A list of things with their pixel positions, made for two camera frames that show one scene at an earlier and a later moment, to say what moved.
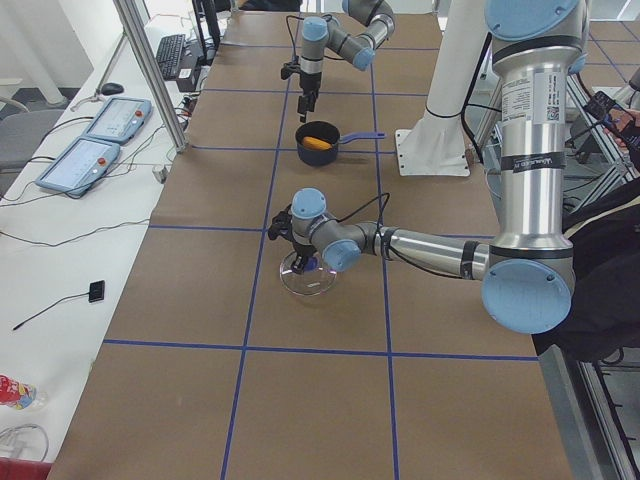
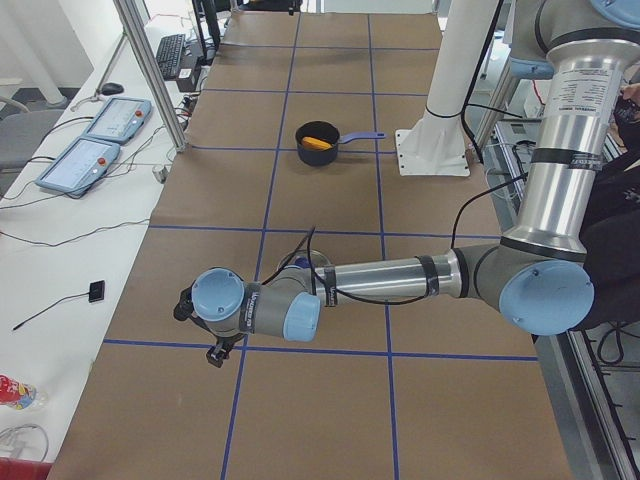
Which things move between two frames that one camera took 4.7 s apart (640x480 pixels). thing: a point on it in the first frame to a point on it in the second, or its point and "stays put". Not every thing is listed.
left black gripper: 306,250 to 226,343
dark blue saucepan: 317,142 stays put
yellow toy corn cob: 314,143 stays put
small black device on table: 96,291 stays put
